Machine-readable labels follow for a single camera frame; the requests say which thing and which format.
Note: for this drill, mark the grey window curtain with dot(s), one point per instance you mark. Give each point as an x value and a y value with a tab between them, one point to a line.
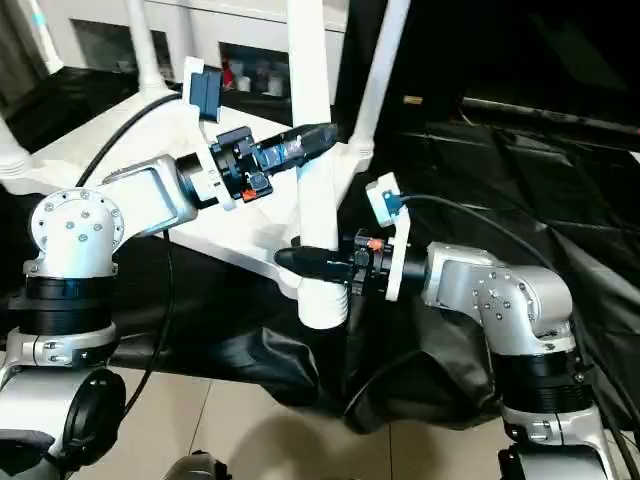
22	45

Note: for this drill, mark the black mat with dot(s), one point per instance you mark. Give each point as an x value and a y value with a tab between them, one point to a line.
500	180

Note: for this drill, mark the grey metal rail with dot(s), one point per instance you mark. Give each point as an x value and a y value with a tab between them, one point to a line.
550	112

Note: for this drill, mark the white plastic table top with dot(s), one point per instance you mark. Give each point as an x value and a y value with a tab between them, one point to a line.
240	220

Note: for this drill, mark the black left robot foot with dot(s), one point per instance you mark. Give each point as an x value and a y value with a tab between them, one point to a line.
197	466

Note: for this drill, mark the small yellow label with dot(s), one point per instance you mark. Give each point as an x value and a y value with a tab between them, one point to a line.
412	100

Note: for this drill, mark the white cabinet with glass doors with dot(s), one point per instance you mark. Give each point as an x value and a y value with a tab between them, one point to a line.
240	30

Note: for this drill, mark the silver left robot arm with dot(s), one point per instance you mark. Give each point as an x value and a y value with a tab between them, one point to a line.
90	230

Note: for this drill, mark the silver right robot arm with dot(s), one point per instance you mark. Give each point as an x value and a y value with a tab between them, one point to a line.
500	290

